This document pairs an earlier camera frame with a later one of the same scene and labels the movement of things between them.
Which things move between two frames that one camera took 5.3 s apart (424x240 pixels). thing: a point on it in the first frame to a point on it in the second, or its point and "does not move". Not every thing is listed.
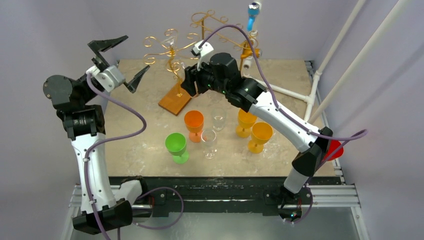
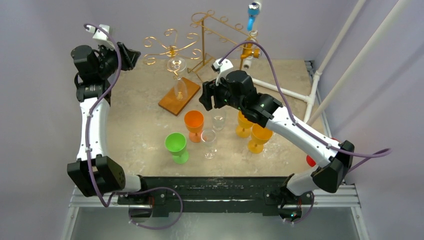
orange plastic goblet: [194, 121] does not move
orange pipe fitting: [247, 51] does not move
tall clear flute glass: [171, 41] to [177, 64]
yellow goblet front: [261, 133] does not move
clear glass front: [209, 136] does not move
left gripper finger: [132, 85] to [128, 57]
